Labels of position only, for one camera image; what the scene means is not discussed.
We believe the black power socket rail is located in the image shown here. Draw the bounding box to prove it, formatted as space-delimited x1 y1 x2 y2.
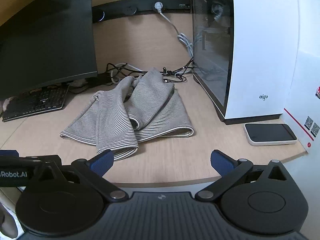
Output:
92 0 192 24

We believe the white power cable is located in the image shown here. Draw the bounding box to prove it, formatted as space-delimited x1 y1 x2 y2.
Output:
154 2 194 58

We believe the black cable bundle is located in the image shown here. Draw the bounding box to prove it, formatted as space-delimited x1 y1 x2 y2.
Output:
106 57 196 83

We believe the white paper label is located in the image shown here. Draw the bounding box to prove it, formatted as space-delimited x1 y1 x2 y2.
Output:
284 0 320 155

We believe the black computer monitor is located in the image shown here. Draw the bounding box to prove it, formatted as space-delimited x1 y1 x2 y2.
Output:
0 0 98 101

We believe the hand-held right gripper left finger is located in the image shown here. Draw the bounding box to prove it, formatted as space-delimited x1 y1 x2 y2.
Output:
27 149 127 202

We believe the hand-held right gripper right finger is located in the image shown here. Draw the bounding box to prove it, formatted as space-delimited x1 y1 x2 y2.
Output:
195 149 288 202

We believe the white smartphone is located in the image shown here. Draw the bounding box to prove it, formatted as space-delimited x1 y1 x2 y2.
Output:
244 123 297 146

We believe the small pale object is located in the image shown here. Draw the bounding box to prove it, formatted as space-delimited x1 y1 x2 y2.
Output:
0 97 14 112

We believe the grey striped cloth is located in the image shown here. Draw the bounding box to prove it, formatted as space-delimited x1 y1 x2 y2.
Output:
59 67 195 161

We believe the black keyboard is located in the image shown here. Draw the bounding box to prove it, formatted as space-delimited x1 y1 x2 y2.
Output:
2 84 70 122

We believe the thin white cable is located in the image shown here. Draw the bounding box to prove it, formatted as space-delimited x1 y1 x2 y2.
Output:
110 63 144 83

